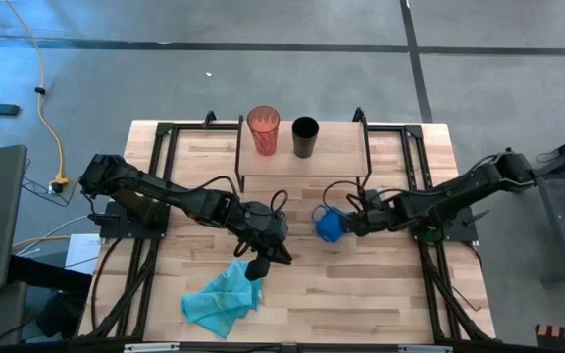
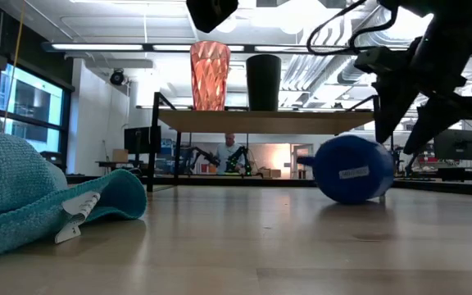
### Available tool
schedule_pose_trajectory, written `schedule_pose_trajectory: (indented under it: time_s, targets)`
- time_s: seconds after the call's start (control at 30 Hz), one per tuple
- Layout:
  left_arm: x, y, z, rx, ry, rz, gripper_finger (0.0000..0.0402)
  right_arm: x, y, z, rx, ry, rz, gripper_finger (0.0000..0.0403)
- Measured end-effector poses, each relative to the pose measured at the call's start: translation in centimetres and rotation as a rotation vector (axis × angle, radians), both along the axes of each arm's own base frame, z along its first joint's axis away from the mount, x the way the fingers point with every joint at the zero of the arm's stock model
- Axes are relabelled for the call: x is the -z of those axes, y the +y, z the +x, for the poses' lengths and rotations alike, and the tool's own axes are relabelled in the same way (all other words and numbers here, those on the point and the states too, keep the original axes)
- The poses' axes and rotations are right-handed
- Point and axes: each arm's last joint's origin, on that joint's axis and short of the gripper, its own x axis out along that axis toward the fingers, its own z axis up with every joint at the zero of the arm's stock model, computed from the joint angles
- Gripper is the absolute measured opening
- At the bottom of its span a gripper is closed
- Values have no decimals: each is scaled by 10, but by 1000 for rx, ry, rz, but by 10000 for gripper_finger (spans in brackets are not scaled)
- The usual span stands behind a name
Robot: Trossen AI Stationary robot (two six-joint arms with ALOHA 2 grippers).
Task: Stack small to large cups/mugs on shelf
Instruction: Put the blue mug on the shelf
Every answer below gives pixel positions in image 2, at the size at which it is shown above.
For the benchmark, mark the round ceiling lamp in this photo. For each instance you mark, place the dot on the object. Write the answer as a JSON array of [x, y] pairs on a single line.
[[228, 25]]

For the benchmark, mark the black aluminium table frame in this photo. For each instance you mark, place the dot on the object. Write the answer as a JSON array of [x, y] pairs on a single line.
[[465, 188]]

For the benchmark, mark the cardboard box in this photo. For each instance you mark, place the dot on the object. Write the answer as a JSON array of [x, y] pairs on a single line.
[[120, 155]]

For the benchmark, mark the fluorescent ceiling light strip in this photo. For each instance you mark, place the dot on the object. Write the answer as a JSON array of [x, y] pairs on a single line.
[[96, 47], [293, 48], [170, 48]]

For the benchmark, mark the red faceted plastic tumbler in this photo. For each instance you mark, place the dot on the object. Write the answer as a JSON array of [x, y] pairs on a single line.
[[210, 78]]

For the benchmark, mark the small brown box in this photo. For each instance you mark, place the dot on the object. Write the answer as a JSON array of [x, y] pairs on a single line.
[[269, 173]]

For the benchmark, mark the person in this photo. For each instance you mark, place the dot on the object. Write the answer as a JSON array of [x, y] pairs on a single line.
[[228, 153]]

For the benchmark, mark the silver ventilation duct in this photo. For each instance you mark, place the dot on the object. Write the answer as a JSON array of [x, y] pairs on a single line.
[[326, 69]]

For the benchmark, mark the black computer monitor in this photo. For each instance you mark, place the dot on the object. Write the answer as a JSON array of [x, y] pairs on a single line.
[[455, 144], [137, 140]]

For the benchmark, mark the background desk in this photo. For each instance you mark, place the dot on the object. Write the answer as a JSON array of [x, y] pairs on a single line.
[[113, 164]]

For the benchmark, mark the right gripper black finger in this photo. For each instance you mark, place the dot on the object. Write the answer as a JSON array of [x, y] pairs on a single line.
[[391, 106], [432, 119]]

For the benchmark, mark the teal knitted cloth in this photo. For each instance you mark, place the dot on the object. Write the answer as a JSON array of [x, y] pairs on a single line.
[[14, 184]]

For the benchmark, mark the black ceiling camera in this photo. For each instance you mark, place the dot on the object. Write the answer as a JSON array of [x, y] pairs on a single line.
[[117, 77]]

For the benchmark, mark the wooden shelf black metal legs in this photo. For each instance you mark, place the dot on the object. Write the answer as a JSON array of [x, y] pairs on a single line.
[[260, 122]]

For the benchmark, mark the black cup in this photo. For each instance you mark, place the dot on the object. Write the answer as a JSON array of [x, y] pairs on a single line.
[[263, 84]]

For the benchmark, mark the black background robot arm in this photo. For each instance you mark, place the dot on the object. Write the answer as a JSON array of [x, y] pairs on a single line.
[[203, 157], [239, 160]]

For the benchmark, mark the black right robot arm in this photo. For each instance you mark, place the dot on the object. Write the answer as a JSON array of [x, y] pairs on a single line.
[[457, 20]]

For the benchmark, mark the blue plastic mug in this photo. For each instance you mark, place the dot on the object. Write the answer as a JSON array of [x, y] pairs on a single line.
[[334, 160]]

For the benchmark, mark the red storage bin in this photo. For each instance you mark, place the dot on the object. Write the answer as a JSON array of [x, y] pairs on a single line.
[[428, 160]]

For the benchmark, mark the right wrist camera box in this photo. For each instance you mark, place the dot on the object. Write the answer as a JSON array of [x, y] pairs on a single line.
[[379, 61]]

